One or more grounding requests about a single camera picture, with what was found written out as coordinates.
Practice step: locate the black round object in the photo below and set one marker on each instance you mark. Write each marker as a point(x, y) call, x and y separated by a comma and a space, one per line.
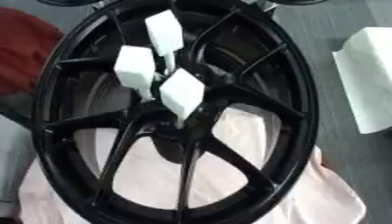
point(298, 1)
point(64, 2)

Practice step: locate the pale pink cloth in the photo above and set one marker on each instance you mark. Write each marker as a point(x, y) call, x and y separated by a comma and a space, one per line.
point(148, 180)

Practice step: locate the white box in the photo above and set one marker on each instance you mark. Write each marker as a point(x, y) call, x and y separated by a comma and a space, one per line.
point(368, 78)

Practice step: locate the red fabric object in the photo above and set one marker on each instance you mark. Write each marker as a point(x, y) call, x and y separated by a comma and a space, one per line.
point(23, 49)

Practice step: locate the black spoked wheel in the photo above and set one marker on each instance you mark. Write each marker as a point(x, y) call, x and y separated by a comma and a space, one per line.
point(61, 151)

